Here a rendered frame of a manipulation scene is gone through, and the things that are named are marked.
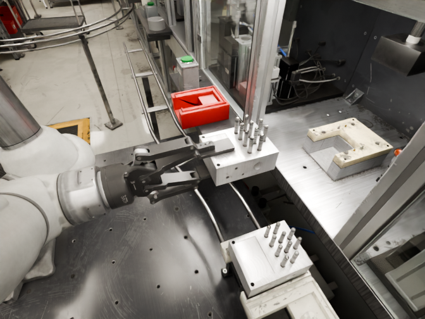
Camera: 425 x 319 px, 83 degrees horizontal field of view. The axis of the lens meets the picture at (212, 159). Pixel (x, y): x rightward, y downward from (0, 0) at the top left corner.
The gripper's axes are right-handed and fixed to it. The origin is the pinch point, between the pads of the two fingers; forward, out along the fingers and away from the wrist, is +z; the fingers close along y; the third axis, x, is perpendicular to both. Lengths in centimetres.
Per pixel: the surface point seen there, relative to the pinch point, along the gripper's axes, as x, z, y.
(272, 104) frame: 27.5, 31.1, -11.6
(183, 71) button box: 44.0, 5.6, -3.0
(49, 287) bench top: 4, -46, -36
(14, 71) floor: 328, -143, -102
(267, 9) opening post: 19.3, 18.9, 19.0
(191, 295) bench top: -11.1, -10.8, -36.1
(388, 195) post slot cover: -20.0, 18.7, 4.6
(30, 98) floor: 251, -116, -103
